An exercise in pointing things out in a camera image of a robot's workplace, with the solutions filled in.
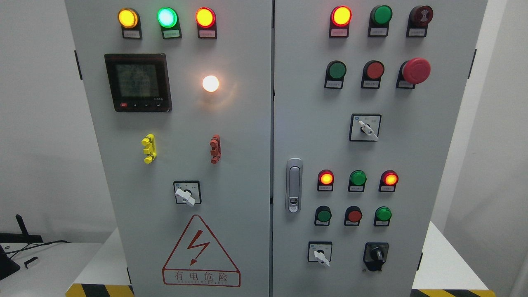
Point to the orange indicator light right door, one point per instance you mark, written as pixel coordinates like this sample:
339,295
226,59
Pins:
340,19

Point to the red emergency stop mushroom button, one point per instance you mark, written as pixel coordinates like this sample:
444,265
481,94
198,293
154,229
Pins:
412,72

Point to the black stand base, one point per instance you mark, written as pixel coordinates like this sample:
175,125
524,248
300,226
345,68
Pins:
7,265

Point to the green lit indicator light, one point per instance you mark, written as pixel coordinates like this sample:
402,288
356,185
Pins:
169,23

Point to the red indicator lower right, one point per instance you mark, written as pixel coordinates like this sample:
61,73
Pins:
388,181

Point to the red push button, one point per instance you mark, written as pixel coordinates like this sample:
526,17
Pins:
371,76
353,216

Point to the small black white adapter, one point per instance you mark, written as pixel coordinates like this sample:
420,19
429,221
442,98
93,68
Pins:
31,262

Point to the orange indicator light door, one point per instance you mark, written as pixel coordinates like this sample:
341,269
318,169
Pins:
206,23
340,19

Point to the black device with antenna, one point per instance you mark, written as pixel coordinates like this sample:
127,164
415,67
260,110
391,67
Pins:
23,237

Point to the green indicator light top right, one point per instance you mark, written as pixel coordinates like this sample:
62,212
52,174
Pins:
379,21

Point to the green push button lower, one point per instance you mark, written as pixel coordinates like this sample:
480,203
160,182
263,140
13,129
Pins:
322,216

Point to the red terminal connector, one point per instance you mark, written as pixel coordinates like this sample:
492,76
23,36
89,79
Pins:
215,150

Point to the yellow indicator light top left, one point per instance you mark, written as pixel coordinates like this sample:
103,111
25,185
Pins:
130,23

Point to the grey right cabinet door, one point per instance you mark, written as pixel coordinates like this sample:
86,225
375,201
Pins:
313,123

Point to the green push button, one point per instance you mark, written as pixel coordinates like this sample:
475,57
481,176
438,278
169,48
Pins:
322,216
335,73

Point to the white selector switch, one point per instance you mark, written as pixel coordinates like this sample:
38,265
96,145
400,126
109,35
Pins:
365,127
320,252

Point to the silver door latch handle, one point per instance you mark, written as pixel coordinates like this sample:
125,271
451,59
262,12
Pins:
293,191

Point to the red push button lower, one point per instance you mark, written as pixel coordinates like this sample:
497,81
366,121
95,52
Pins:
353,216

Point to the white selector switch lower right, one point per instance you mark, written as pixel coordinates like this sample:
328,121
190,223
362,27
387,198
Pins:
320,252

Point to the red electric hazard warning sticker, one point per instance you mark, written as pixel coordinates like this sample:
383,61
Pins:
199,259

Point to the white lit indicator lamp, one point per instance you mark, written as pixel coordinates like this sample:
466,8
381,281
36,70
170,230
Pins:
210,83

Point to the dark red buzzer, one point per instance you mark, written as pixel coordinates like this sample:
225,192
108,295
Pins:
419,18

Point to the yellow terminal connector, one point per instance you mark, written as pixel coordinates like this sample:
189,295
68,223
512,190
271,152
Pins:
149,148

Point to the grey cabinet door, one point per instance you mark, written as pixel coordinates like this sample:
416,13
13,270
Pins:
235,192
313,123

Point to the red push button upper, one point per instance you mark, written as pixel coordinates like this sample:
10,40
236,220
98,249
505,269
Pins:
371,76

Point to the white selector switch left door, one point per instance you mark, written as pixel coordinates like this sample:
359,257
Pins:
187,192

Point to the black rotary knob switch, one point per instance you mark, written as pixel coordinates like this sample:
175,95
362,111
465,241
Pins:
375,255

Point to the green indicator lower middle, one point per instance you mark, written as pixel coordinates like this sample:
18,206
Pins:
357,181

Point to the black digital power meter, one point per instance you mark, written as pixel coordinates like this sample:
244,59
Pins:
139,82

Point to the grey left cabinet door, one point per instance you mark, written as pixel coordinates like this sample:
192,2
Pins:
235,192

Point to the white cabinet base platform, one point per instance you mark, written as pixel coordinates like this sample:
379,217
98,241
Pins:
442,272

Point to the red lit indicator lower left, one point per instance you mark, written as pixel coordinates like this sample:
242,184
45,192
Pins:
325,180

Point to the white selector switch upper right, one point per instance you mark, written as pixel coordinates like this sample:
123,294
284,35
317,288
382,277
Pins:
365,127

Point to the green light button lower right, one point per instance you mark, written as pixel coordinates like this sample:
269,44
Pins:
383,216

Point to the orange indicator light left door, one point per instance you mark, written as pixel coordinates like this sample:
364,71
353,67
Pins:
206,23

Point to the green push button upper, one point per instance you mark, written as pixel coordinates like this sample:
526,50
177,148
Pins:
335,73

